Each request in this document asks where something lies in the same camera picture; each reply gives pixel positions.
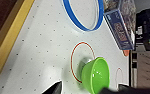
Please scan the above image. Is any green plastic bowl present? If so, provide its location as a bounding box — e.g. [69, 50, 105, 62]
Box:
[80, 57, 111, 94]

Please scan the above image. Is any black cart with monitor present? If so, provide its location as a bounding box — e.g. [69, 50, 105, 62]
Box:
[130, 6, 150, 91]

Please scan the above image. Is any yellow game table white top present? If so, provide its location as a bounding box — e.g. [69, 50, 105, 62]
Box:
[0, 0, 135, 94]

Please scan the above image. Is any blue colourful puzzle box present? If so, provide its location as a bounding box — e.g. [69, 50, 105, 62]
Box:
[103, 0, 138, 52]

